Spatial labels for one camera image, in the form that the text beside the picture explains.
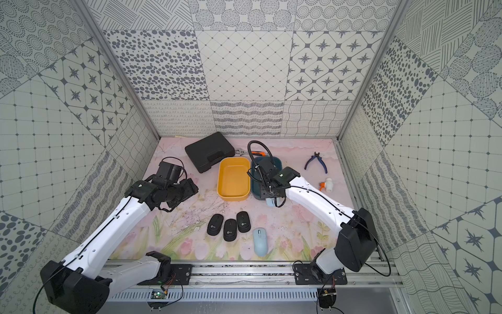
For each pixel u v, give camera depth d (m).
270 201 0.78
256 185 0.95
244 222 0.86
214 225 0.84
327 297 0.73
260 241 0.80
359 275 0.76
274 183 0.56
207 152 1.11
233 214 0.90
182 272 0.74
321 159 1.10
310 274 0.69
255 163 0.62
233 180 1.01
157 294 0.72
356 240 0.41
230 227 0.84
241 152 1.13
